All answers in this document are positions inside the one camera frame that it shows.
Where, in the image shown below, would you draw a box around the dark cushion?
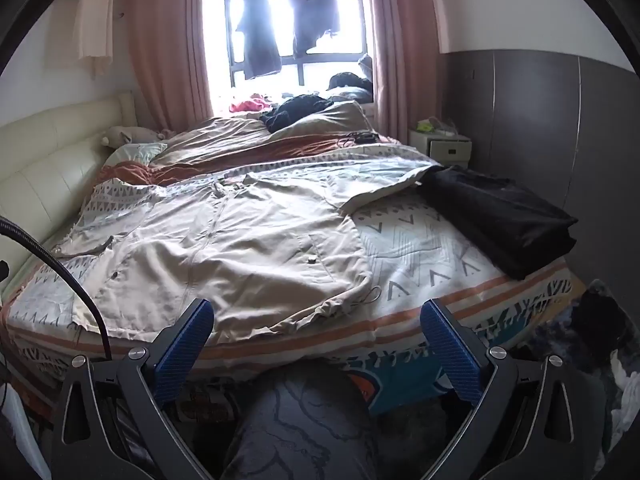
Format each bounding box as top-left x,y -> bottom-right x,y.
325,72 -> 375,103

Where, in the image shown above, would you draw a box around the white hanging cloth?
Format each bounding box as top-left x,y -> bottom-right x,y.
72,0 -> 116,78

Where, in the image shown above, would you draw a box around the dark hanging garment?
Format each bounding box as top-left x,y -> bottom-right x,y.
235,0 -> 283,81
287,0 -> 342,60

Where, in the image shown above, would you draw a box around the cream padded headboard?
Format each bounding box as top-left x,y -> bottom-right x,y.
0,91 -> 138,301

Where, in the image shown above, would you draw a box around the black cable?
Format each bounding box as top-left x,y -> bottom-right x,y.
0,215 -> 113,361

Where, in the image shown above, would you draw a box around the brown beige duvet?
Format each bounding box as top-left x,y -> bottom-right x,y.
97,100 -> 401,186

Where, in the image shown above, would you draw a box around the black folded clothes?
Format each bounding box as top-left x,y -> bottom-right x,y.
417,164 -> 580,281

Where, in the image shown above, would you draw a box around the patterned bed sheet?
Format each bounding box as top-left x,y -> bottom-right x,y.
0,142 -> 576,411

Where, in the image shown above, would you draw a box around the beige jacket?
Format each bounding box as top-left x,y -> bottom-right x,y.
52,157 -> 446,336

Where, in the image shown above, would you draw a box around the black clothes pile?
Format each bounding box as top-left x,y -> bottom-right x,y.
259,94 -> 335,133

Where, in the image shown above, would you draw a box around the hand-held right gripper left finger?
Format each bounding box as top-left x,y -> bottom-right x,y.
42,298 -> 221,480

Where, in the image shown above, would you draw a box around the red cloth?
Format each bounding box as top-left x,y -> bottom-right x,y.
227,97 -> 271,115

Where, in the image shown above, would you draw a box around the light pillow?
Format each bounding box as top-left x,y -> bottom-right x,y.
105,142 -> 168,166

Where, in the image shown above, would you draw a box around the plush toy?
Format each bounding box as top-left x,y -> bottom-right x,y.
100,125 -> 173,148

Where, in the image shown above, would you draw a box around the black cord bundle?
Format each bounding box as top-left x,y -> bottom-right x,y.
337,131 -> 378,147

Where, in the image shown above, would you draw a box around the person's leg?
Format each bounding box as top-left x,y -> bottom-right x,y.
220,360 -> 381,480

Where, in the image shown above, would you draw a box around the white nightstand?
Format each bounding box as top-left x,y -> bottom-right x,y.
407,127 -> 473,168

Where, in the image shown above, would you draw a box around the window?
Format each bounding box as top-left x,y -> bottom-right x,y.
202,0 -> 381,116

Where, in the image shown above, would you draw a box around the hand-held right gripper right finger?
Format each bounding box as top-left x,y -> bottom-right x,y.
420,298 -> 608,480

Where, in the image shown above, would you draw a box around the pink curtain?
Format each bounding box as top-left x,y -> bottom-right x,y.
362,0 -> 448,143
125,0 -> 213,133

